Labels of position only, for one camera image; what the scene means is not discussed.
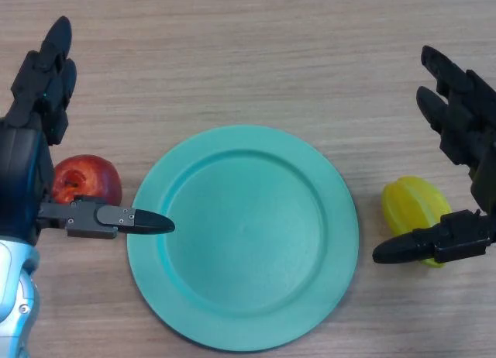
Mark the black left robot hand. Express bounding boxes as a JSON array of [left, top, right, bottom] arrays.
[[0, 15, 176, 246]]

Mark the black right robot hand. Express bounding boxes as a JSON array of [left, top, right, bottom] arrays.
[[372, 45, 496, 266]]

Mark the yellow starfruit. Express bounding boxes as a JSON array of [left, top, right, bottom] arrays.
[[381, 175, 453, 269]]

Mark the green round plate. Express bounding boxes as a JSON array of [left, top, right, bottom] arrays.
[[126, 125, 360, 353]]

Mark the red apple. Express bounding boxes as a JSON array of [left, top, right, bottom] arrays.
[[52, 154, 123, 208]]

